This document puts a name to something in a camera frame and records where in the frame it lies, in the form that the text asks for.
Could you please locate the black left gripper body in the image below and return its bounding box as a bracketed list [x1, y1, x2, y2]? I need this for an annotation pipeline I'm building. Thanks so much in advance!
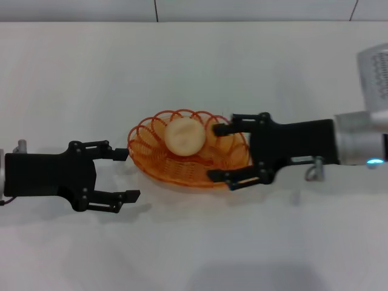
[4, 140, 98, 213]

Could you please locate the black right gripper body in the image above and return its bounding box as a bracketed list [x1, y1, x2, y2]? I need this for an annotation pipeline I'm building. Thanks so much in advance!
[248, 112, 341, 186]

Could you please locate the orange wire oval basket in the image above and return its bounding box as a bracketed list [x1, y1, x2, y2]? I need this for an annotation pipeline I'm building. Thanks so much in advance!
[127, 109, 253, 190]

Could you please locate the round beige bread bun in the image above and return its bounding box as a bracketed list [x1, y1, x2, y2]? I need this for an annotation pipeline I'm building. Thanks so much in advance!
[164, 118, 206, 157]

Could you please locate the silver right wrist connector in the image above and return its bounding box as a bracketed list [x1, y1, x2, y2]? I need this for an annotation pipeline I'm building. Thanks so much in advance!
[304, 155, 326, 182]

